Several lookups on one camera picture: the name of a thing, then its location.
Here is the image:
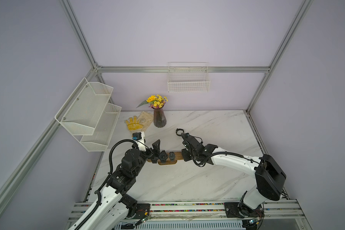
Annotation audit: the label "wooden watch stand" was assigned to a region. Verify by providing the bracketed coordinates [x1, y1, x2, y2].
[157, 151, 184, 165]

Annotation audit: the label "black watch pair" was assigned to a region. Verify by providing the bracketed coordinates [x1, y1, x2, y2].
[175, 128, 185, 137]

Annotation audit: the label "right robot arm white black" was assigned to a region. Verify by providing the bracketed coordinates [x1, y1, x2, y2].
[176, 129, 287, 213]

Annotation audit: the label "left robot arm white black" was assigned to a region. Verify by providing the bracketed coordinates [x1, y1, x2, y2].
[70, 139, 160, 230]

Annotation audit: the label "purple glass vase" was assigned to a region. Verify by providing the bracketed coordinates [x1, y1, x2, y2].
[153, 108, 167, 128]

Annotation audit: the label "yellow white work glove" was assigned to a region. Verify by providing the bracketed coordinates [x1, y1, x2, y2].
[125, 116, 144, 133]

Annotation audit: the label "yellow artificial flowers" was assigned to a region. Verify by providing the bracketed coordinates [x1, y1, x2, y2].
[137, 94, 168, 109]

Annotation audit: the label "white mesh lower shelf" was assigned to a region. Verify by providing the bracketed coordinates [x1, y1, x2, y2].
[80, 103, 122, 152]

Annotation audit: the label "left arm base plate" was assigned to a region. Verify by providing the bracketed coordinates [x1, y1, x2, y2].
[132, 203, 151, 219]

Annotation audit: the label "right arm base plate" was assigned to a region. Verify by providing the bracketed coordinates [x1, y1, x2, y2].
[224, 202, 263, 219]

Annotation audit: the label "white wire wall basket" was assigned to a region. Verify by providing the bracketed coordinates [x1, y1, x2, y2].
[167, 62, 210, 93]

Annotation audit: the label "aluminium frame rail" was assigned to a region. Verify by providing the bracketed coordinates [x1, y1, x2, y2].
[97, 66, 271, 73]

